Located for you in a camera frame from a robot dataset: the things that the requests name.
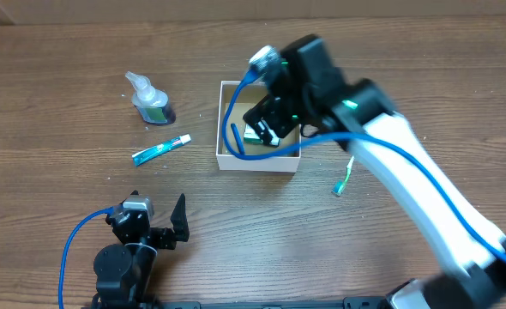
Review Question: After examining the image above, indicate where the green white toothbrush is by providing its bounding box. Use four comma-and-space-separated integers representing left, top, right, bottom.
332, 156, 355, 197

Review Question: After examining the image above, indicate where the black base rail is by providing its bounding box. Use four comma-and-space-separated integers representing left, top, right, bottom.
126, 296, 391, 309

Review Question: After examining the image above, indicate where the blue left camera cable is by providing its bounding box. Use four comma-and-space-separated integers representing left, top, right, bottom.
57, 206, 116, 309

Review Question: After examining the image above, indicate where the open white cardboard box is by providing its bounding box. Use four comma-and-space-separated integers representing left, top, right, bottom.
215, 81, 302, 173

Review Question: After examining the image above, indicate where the clear pump soap bottle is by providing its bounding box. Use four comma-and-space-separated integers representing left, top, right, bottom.
125, 71, 176, 125

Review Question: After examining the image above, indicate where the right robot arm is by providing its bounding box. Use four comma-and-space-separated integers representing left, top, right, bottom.
243, 34, 506, 308

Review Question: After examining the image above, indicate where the teal toothpaste tube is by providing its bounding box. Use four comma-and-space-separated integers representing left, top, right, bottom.
132, 134, 191, 167

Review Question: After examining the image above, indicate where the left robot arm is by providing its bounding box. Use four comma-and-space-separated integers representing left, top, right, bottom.
91, 191, 190, 308

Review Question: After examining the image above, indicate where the blue disposable razor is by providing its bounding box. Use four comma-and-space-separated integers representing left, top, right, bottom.
231, 124, 245, 155

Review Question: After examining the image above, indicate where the green white soap packet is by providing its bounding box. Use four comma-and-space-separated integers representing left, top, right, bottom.
244, 124, 280, 148

